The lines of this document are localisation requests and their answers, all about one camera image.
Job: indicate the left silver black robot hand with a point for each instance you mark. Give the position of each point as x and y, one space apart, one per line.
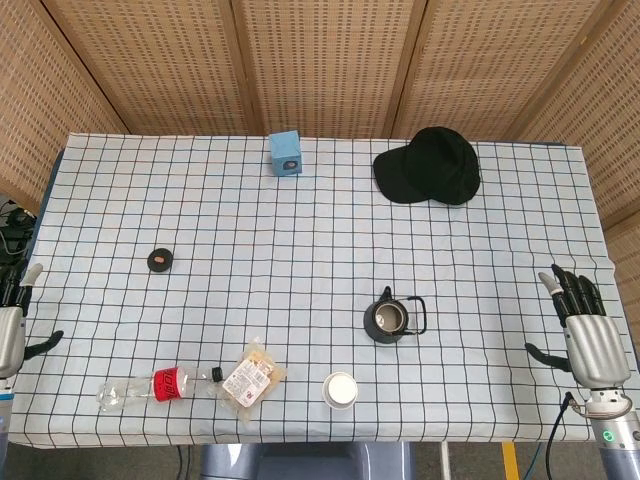
10 340

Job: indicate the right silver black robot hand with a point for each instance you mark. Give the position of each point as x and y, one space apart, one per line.
595 350

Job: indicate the woven bamboo folding screen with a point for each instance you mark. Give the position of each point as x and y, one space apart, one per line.
325 60

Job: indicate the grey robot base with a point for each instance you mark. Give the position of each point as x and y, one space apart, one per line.
300 462

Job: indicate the white black grid tablecloth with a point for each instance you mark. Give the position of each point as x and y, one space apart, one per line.
300 240

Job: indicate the small black round disc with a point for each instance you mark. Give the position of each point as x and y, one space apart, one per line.
160 260

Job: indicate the clear plastic bottle red label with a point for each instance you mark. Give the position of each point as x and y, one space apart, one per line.
167 384

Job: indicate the clear packaged snack bag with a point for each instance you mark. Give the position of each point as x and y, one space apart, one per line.
247 382

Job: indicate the light blue cardboard box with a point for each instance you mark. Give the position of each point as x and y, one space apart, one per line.
285 150

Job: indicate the white table leg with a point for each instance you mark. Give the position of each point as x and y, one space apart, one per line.
445 460

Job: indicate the white paper cup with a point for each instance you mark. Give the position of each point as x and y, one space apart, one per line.
340 389

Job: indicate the black baseball cap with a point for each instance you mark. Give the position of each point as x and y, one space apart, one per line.
440 165

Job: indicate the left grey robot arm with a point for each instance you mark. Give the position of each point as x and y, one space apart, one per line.
3 425

